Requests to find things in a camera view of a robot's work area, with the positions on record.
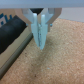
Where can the wooden drawer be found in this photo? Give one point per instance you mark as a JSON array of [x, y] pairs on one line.
[[10, 46]]

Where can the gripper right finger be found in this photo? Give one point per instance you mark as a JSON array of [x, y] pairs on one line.
[[43, 28]]

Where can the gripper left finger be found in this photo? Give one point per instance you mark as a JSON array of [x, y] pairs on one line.
[[35, 28]]

